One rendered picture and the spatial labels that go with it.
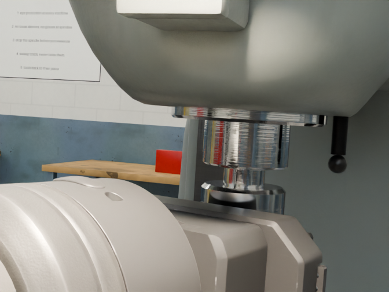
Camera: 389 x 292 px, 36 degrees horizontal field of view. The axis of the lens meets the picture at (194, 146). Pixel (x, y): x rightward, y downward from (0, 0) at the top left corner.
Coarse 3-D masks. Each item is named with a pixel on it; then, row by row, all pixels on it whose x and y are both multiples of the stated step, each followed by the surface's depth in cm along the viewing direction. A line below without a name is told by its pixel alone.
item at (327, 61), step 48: (96, 0) 26; (288, 0) 23; (336, 0) 23; (384, 0) 24; (96, 48) 28; (144, 48) 25; (192, 48) 25; (240, 48) 24; (288, 48) 24; (336, 48) 24; (384, 48) 25; (144, 96) 28; (192, 96) 26; (240, 96) 26; (288, 96) 25; (336, 96) 26
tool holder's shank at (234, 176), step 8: (224, 168) 33; (232, 168) 32; (224, 176) 33; (232, 176) 32; (240, 176) 32; (248, 176) 32; (256, 176) 32; (264, 176) 33; (232, 184) 32; (240, 184) 32; (248, 184) 32; (256, 184) 32; (264, 184) 33
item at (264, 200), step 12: (216, 180) 35; (204, 192) 32; (216, 192) 32; (228, 192) 31; (240, 192) 31; (252, 192) 31; (264, 192) 31; (276, 192) 32; (216, 204) 32; (228, 204) 31; (240, 204) 31; (252, 204) 31; (264, 204) 31; (276, 204) 32
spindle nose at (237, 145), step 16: (208, 128) 32; (224, 128) 31; (240, 128) 31; (256, 128) 31; (272, 128) 31; (288, 128) 32; (208, 144) 32; (224, 144) 31; (240, 144) 31; (256, 144) 31; (272, 144) 31; (288, 144) 32; (208, 160) 32; (224, 160) 31; (240, 160) 31; (256, 160) 31; (272, 160) 31; (288, 160) 33
